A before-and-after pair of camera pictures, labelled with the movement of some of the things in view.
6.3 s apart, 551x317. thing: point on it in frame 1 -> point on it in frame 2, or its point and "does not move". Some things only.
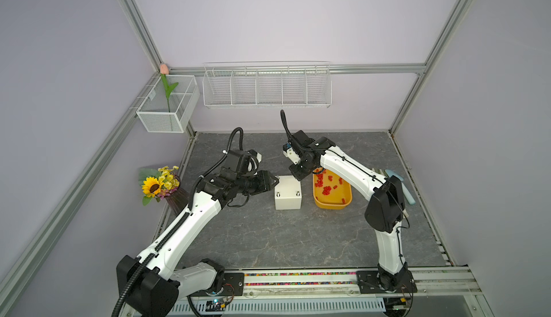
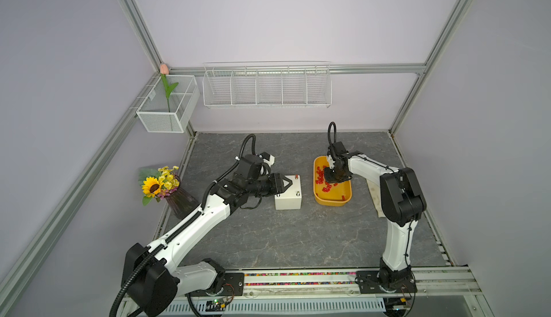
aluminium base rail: x=435 y=282 does not move
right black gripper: x=297 y=174 -> x=329 y=179
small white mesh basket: x=159 y=114 does not move
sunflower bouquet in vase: x=164 y=183 does not move
